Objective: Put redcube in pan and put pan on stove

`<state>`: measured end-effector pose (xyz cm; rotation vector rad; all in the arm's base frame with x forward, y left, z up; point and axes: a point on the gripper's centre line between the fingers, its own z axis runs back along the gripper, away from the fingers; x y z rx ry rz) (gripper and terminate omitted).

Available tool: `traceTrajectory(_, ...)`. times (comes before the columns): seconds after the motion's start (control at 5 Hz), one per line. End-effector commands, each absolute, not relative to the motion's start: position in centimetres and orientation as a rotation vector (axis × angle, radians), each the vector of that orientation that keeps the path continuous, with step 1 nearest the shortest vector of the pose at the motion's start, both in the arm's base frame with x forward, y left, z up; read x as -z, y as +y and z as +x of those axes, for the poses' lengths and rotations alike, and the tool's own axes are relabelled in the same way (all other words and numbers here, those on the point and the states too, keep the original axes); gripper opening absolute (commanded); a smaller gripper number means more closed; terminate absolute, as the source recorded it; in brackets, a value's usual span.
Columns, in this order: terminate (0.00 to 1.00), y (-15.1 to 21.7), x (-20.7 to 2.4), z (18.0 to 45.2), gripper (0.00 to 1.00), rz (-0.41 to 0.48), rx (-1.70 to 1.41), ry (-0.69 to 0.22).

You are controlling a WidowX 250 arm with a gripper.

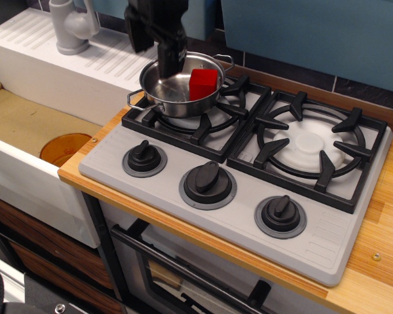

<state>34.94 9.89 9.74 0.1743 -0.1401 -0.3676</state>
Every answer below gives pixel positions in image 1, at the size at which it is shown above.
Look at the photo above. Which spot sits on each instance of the black middle stove knob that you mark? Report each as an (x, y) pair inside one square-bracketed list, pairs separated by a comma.
[(208, 187)]

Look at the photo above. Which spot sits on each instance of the black left stove knob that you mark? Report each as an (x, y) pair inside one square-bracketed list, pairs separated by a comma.
[(144, 160)]

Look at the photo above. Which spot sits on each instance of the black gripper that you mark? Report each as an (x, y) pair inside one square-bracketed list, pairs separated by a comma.
[(159, 21)]

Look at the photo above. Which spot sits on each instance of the black stove knob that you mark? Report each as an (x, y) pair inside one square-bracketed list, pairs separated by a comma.
[(208, 187), (144, 160), (280, 217)]

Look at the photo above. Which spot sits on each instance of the orange plastic plate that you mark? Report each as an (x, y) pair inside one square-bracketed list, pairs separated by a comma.
[(60, 149)]

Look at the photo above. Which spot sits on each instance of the black right stove knob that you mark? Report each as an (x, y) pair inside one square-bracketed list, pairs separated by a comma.
[(280, 217)]

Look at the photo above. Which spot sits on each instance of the stainless steel pan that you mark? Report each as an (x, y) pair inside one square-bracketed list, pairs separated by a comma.
[(172, 96)]

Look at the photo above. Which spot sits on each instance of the wooden drawer front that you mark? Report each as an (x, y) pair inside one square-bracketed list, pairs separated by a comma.
[(66, 264)]

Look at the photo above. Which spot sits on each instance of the grey toy faucet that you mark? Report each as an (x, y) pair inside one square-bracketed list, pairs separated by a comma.
[(73, 29)]

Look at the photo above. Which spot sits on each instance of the black right burner grate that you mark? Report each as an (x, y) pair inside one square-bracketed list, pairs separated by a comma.
[(319, 151)]

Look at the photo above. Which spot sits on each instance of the white sink unit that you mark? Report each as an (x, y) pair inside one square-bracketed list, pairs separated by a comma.
[(45, 94)]

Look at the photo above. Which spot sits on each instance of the black burner grate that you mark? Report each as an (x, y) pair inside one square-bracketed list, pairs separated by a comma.
[(319, 151), (213, 134)]

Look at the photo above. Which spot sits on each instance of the grey toy stove top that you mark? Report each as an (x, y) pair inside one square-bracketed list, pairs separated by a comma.
[(320, 252)]

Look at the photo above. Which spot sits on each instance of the red cube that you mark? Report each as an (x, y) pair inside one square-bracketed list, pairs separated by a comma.
[(201, 85)]

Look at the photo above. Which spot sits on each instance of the black left burner grate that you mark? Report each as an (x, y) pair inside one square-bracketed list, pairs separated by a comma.
[(213, 134)]

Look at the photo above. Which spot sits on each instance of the oven door with handle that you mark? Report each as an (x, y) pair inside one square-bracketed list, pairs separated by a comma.
[(184, 278)]

